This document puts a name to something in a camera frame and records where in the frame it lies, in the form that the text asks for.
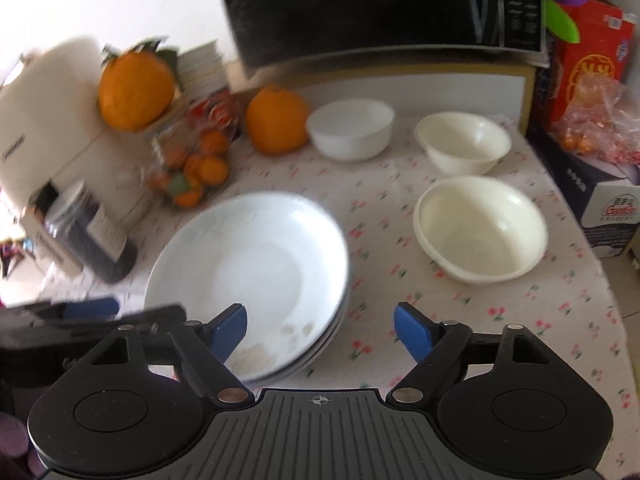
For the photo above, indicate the dark jar with metal lid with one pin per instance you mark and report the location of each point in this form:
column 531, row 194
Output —
column 95, row 240

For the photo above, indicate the clear glass jar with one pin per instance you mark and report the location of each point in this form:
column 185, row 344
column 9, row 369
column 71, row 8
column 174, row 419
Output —
column 165, row 140

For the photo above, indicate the small cream bowl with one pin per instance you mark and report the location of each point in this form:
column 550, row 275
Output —
column 462, row 142

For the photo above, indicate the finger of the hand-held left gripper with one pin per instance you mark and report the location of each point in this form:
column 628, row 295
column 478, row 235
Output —
column 150, row 316
column 92, row 307

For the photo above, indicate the red carton box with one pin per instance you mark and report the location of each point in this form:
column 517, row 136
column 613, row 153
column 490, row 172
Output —
column 595, row 55

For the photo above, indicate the dark blue carton box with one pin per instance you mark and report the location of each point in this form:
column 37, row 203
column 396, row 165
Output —
column 610, row 210

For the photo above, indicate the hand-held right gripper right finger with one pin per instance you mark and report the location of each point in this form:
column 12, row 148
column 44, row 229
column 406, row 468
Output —
column 412, row 330

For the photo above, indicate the white kitchen appliance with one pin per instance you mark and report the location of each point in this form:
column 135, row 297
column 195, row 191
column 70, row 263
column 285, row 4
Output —
column 50, row 120

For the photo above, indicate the colourful papers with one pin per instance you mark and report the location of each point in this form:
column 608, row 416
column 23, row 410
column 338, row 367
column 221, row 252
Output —
column 15, row 257

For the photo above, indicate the black microwave oven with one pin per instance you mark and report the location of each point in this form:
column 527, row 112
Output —
column 375, row 5

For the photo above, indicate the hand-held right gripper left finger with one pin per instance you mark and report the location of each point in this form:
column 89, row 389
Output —
column 230, row 330

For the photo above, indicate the pile of small oranges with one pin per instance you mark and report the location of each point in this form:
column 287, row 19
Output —
column 210, row 167

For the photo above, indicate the large orange with leaves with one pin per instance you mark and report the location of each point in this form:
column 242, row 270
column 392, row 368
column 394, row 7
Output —
column 132, row 92

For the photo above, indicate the plastic bag of oranges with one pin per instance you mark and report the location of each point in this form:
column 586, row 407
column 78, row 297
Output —
column 600, row 120

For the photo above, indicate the red labelled cup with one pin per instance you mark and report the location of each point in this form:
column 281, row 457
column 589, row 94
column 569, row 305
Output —
column 217, row 112

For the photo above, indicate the stack of paper cups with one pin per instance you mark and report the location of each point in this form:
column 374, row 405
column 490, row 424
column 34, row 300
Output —
column 202, row 67

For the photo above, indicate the blue patterned plate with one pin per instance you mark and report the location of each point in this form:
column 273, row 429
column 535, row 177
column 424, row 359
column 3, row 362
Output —
column 322, row 348
column 336, row 318

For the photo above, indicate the large cream bowl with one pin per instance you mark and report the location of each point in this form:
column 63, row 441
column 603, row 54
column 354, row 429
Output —
column 480, row 230

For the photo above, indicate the cherry print tablecloth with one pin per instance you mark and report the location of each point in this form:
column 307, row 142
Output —
column 380, row 280

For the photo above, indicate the white bowl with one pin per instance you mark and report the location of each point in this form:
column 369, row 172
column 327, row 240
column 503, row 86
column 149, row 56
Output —
column 350, row 130

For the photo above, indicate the green plastic toy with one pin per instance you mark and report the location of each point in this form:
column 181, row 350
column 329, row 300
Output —
column 560, row 20

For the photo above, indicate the white plate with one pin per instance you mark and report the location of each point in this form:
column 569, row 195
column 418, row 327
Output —
column 260, row 270

